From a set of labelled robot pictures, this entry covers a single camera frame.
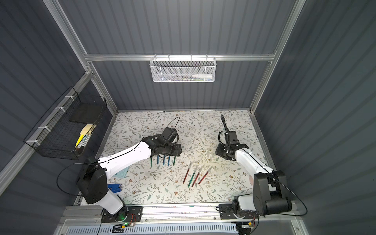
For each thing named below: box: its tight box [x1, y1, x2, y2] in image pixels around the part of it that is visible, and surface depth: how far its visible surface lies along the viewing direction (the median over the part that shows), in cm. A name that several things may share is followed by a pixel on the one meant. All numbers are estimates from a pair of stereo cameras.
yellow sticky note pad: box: [74, 123, 94, 148], surface depth 75 cm
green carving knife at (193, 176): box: [187, 165, 198, 188], surface depth 88 cm
